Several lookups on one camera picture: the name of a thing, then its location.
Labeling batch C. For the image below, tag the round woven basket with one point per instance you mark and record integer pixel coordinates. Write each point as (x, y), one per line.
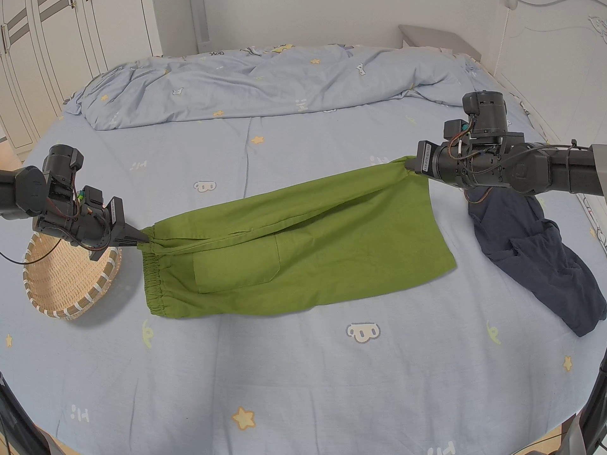
(57, 282)

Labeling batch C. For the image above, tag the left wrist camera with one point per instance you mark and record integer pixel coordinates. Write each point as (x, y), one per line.
(93, 197)

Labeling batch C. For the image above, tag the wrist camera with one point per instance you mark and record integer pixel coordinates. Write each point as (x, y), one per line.
(454, 130)
(93, 197)

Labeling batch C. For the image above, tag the white wardrobe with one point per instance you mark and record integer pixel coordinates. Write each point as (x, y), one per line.
(47, 64)

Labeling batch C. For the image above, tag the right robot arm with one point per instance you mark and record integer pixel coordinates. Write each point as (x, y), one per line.
(569, 173)

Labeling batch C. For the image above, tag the white wall pipe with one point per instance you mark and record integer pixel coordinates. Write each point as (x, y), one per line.
(199, 7)

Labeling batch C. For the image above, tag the grey bedside table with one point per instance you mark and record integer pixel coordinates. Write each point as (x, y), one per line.
(427, 36)

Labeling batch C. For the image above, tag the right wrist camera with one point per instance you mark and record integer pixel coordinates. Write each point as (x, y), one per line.
(454, 130)

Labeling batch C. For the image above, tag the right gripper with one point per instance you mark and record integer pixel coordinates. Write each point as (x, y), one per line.
(455, 166)

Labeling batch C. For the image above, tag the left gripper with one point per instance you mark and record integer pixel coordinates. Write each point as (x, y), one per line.
(90, 230)

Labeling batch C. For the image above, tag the green shorts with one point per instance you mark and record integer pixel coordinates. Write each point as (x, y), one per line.
(308, 235)

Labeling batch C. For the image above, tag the dark blue garment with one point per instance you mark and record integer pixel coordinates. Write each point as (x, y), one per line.
(545, 263)

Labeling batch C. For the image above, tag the pale blue quilt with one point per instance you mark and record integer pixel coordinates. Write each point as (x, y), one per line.
(237, 88)

